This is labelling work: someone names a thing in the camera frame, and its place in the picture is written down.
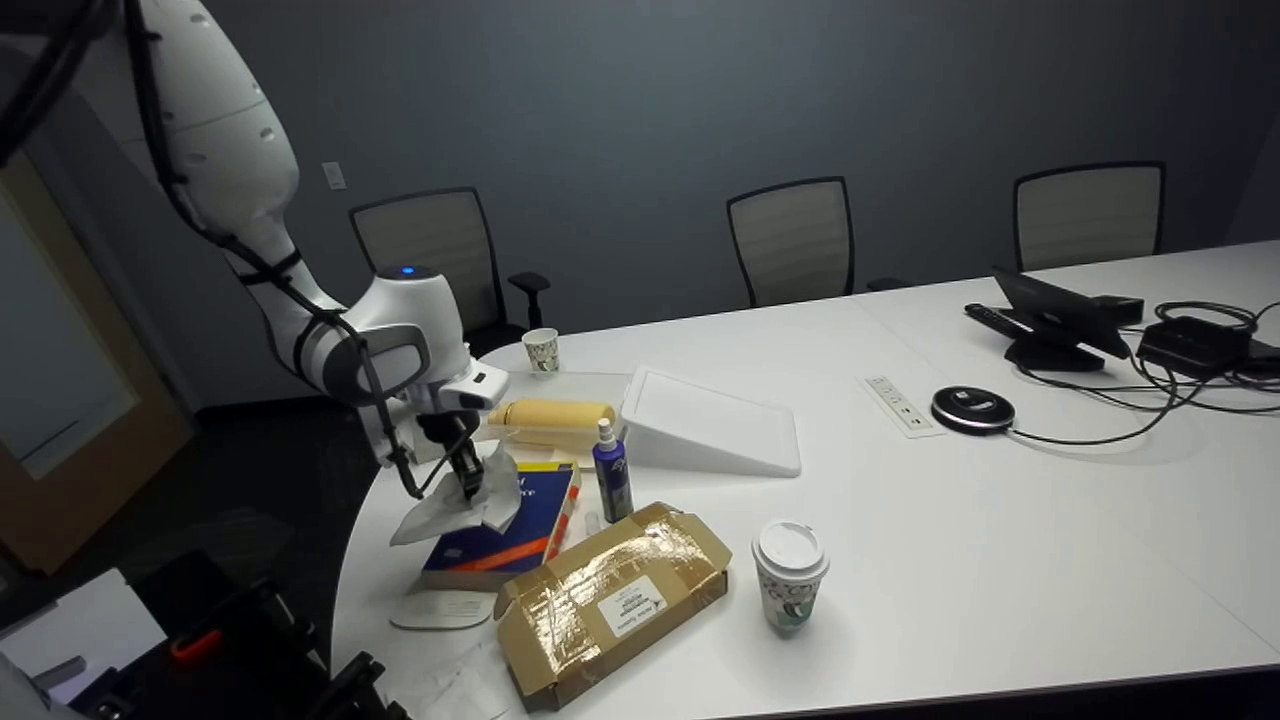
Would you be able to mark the open brown cardboard box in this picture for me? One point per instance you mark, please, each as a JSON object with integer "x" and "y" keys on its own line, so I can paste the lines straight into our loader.
{"x": 604, "y": 607}

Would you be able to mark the white patterned paper cup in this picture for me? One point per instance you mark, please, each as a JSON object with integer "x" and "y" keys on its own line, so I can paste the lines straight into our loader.
{"x": 541, "y": 349}

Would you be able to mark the blue textbook with orange stripe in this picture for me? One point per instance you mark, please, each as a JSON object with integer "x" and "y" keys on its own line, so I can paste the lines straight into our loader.
{"x": 521, "y": 546}

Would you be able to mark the round black speaker puck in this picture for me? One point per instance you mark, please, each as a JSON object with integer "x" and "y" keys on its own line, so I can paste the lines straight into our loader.
{"x": 972, "y": 409}

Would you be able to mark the blue spray bottle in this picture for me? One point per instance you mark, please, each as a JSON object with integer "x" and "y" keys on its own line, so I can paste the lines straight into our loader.
{"x": 612, "y": 474}

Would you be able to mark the black conference tablet stand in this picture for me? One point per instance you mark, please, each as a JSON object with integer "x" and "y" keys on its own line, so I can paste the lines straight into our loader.
{"x": 1052, "y": 320}

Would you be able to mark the black robot mounting board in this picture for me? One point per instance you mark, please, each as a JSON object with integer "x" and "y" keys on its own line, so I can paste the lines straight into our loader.
{"x": 161, "y": 664}

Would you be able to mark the white remote control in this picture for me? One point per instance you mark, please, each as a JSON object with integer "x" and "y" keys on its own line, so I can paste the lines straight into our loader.
{"x": 902, "y": 404}

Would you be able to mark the lidded white coffee cup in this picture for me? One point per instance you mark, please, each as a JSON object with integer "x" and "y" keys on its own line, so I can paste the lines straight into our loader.
{"x": 790, "y": 582}

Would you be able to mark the mesh back office chair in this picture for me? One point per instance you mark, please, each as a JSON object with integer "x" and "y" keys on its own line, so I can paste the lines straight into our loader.
{"x": 795, "y": 241}
{"x": 434, "y": 244}
{"x": 1085, "y": 215}

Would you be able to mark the white wall outlet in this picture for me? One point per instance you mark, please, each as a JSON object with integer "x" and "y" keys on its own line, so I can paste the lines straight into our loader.
{"x": 332, "y": 175}

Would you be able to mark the white wipe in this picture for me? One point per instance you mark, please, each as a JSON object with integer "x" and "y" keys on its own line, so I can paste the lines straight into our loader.
{"x": 450, "y": 519}

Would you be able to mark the wooden framed glass door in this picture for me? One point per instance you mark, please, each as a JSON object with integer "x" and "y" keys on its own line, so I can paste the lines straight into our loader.
{"x": 67, "y": 384}

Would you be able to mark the yellow cylindrical roll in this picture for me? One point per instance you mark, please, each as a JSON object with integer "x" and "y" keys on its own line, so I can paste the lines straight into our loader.
{"x": 554, "y": 422}

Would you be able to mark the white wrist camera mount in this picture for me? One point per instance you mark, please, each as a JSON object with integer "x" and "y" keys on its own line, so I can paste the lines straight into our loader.
{"x": 475, "y": 384}

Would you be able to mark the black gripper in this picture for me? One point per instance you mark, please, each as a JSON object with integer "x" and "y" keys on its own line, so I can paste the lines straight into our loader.
{"x": 441, "y": 426}

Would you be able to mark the white paper sheet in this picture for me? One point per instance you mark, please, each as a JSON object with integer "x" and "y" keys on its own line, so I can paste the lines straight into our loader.
{"x": 83, "y": 643}

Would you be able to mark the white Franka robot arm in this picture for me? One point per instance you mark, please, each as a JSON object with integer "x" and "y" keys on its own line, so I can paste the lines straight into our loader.
{"x": 214, "y": 121}

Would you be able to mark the clear plastic container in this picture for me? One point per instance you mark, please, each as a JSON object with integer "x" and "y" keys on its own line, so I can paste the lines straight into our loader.
{"x": 712, "y": 426}

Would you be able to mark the flat white wipe packet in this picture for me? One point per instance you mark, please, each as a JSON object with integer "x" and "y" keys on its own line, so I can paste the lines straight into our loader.
{"x": 441, "y": 618}

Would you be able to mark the black box device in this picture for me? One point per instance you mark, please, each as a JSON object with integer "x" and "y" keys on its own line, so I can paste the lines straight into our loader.
{"x": 1204, "y": 345}

